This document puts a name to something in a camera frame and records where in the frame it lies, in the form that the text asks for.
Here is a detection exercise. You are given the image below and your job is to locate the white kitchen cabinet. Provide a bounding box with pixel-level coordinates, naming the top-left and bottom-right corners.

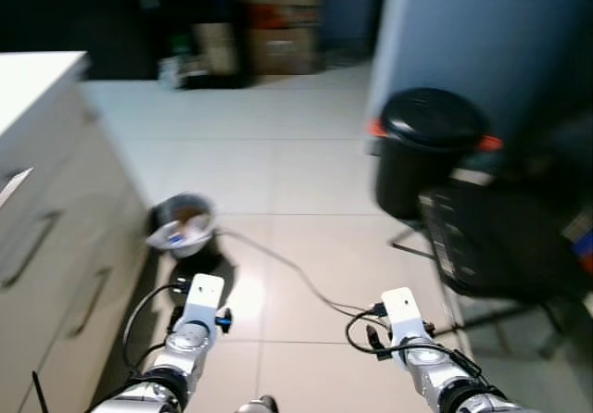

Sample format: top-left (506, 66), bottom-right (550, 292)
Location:
top-left (0, 52), bottom-right (154, 413)

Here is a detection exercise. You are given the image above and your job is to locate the red and blue box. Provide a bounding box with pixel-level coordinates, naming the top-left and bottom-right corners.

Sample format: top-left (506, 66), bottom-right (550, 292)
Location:
top-left (570, 209), bottom-right (593, 275)

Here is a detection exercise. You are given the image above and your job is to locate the black chair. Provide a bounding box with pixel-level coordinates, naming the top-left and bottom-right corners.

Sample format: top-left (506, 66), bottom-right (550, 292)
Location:
top-left (389, 177), bottom-right (593, 335)

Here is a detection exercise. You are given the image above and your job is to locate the black lidded trash bin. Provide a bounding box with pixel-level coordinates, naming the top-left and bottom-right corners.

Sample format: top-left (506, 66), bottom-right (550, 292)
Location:
top-left (366, 87), bottom-right (503, 221)

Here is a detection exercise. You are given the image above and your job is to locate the grey refrigerator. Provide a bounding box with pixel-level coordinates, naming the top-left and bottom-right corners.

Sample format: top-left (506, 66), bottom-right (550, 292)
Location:
top-left (366, 0), bottom-right (593, 169)

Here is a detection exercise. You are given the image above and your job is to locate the brown cardboard box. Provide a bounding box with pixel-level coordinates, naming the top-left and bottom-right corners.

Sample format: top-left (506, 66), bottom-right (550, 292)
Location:
top-left (246, 26), bottom-right (321, 76)

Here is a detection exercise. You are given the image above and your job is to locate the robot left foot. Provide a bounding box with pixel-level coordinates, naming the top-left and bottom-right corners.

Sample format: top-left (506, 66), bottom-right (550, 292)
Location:
top-left (236, 395), bottom-right (279, 413)

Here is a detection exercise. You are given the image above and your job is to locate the small grey waste bucket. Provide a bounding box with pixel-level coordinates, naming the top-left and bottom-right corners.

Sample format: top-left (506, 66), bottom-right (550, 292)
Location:
top-left (146, 193), bottom-right (221, 258)

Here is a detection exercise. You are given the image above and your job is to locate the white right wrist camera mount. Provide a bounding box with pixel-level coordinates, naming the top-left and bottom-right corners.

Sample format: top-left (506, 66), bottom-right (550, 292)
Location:
top-left (382, 287), bottom-right (425, 342)

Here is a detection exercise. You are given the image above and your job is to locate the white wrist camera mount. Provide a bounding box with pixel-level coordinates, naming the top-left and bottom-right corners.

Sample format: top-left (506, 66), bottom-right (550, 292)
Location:
top-left (188, 274), bottom-right (226, 332)
top-left (382, 287), bottom-right (425, 342)

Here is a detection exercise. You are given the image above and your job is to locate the thin dark floor cable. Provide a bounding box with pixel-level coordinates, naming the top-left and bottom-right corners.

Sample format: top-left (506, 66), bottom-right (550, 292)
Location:
top-left (218, 231), bottom-right (385, 317)

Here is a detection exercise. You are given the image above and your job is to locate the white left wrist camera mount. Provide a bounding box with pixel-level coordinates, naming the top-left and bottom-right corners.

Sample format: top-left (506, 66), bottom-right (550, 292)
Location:
top-left (188, 274), bottom-right (226, 332)

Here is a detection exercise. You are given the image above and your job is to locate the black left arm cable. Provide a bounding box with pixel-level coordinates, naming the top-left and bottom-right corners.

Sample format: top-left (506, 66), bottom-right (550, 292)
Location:
top-left (122, 281), bottom-right (193, 369)

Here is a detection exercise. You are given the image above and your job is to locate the dark cabinet bar handle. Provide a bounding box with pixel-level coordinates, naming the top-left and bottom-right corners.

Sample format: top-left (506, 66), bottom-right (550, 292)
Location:
top-left (0, 211), bottom-right (64, 289)
top-left (69, 267), bottom-right (112, 338)

